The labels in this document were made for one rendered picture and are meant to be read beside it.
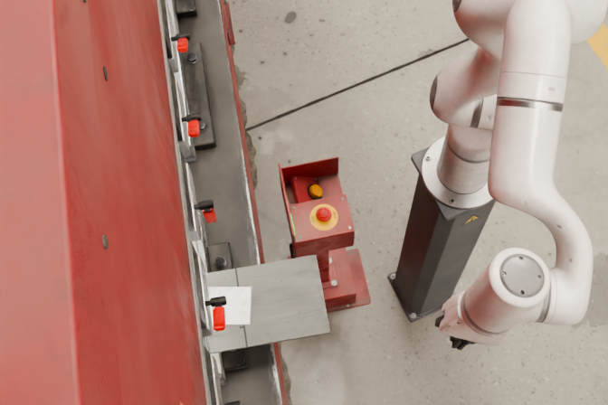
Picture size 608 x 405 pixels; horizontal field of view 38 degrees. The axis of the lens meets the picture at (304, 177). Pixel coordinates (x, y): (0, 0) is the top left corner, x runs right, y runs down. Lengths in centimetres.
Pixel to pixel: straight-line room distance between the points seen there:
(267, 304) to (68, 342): 135
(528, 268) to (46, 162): 72
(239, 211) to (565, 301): 110
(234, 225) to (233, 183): 11
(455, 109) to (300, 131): 159
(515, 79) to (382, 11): 229
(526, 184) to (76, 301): 72
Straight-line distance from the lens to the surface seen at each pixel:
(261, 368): 207
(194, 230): 177
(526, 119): 121
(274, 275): 199
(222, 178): 221
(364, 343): 297
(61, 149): 69
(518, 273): 121
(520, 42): 122
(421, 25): 346
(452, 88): 167
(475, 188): 204
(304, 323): 196
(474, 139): 184
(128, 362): 90
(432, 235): 225
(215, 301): 171
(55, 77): 72
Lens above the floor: 290
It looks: 67 degrees down
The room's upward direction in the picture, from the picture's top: 4 degrees counter-clockwise
